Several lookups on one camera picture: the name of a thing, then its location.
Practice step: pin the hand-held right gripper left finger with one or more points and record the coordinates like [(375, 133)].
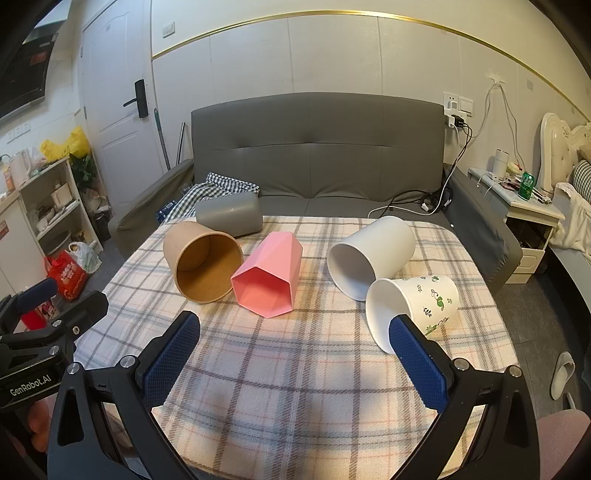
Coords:
[(170, 362)]

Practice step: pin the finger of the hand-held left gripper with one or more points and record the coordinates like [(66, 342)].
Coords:
[(37, 293), (78, 314)]

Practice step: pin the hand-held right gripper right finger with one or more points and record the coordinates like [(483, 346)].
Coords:
[(418, 364)]

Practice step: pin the white cup with green print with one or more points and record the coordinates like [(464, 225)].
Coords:
[(434, 300)]

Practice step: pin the brown paper cup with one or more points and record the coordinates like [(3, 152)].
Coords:
[(182, 240)]

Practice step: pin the plain white cup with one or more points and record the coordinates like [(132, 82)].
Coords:
[(388, 240)]

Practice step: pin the pink hexagonal cup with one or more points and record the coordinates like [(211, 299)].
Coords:
[(277, 254)]

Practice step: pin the gray cup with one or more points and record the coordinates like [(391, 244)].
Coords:
[(228, 214)]

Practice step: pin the person's left hand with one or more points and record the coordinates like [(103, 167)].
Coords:
[(39, 427)]

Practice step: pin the red cartoon bag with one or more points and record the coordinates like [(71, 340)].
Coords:
[(44, 311)]

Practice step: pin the red shopping bag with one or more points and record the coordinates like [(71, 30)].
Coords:
[(69, 277)]

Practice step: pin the white plastic bag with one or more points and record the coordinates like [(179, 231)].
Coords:
[(85, 256)]

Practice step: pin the black bin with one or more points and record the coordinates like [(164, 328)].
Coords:
[(102, 226)]

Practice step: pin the plaid tablecloth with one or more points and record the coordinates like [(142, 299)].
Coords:
[(295, 369)]

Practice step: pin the white shelf unit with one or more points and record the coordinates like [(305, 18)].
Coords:
[(67, 173)]

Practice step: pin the white kettle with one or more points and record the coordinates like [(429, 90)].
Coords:
[(19, 168)]

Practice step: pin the green plant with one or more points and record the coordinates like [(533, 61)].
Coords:
[(83, 173)]

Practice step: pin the white slipper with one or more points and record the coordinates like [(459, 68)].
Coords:
[(563, 374)]

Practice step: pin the yellow plastic bag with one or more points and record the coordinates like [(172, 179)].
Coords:
[(76, 143)]

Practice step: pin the white door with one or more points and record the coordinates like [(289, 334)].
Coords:
[(115, 152)]

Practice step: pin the pink cloth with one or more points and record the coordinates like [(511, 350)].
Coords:
[(563, 443)]

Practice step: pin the checked cloth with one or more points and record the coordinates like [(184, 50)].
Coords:
[(198, 196)]

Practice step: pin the white nightstand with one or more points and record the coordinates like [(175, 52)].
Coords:
[(531, 217)]

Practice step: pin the green can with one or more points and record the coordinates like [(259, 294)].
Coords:
[(527, 187)]

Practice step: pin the white bedding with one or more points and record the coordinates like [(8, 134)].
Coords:
[(572, 221)]

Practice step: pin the white tumbler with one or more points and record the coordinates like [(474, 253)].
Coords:
[(502, 161)]

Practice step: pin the gray sofa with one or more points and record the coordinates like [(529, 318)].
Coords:
[(323, 161)]

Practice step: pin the black charger plugs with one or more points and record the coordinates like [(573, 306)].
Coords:
[(457, 121)]

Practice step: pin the checked pillow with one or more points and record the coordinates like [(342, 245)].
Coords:
[(582, 180)]

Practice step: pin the cream bed headboard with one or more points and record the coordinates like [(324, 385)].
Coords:
[(556, 138)]

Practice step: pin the white wall socket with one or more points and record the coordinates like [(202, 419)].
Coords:
[(459, 102)]

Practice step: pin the white light switch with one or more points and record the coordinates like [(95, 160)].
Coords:
[(168, 30)]

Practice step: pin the white wall hook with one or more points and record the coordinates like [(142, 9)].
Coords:
[(496, 78)]

